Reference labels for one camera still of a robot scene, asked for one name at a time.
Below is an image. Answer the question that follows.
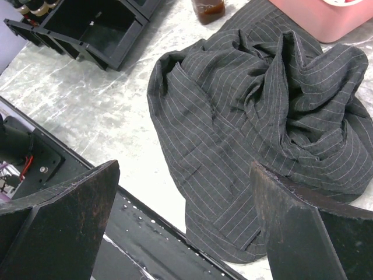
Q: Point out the red white item front compartment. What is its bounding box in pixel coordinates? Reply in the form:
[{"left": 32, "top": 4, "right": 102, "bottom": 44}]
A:
[{"left": 325, "top": 0, "right": 361, "bottom": 7}]

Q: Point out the tall gold spout oil bottle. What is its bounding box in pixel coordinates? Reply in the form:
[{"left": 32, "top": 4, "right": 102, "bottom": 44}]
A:
[{"left": 192, "top": 0, "right": 226, "bottom": 25}]

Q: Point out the small black cap spice jar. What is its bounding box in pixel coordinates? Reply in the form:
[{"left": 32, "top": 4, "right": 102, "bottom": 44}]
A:
[{"left": 26, "top": 0, "right": 49, "bottom": 17}]

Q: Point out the dark spice jar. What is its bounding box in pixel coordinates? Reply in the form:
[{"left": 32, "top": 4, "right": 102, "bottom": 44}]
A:
[{"left": 11, "top": 0, "right": 30, "bottom": 16}]

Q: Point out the pink divided storage box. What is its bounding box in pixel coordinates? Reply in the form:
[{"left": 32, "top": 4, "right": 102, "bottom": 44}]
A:
[{"left": 271, "top": 0, "right": 372, "bottom": 43}]

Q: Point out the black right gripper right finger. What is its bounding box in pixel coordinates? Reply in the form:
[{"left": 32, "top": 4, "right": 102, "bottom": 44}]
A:
[{"left": 250, "top": 162, "right": 372, "bottom": 279}]

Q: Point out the dark striped cloth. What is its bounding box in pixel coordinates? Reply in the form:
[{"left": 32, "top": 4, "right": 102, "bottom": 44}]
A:
[{"left": 147, "top": 1, "right": 372, "bottom": 264}]

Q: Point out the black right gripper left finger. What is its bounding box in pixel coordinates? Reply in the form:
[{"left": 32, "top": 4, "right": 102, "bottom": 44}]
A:
[{"left": 1, "top": 160, "right": 119, "bottom": 279}]

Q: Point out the black divided organizer tray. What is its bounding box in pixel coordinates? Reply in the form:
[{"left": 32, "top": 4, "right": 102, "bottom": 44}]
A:
[{"left": 3, "top": 0, "right": 160, "bottom": 71}]

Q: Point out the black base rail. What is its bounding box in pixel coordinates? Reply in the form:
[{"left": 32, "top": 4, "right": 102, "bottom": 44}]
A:
[{"left": 1, "top": 99, "right": 242, "bottom": 279}]

